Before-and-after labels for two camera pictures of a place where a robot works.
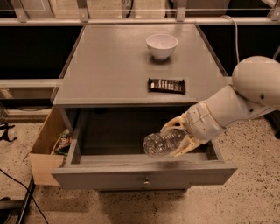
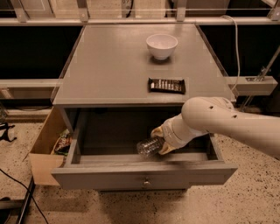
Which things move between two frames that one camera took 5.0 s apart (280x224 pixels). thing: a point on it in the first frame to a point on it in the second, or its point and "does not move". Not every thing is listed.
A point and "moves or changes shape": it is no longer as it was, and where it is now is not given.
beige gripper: (199, 120) to (168, 134)
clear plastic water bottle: (158, 144) moves or changes shape
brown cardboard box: (42, 161) does not move
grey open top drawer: (106, 151) does not move
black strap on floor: (5, 136) does not move
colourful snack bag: (62, 144) does not move
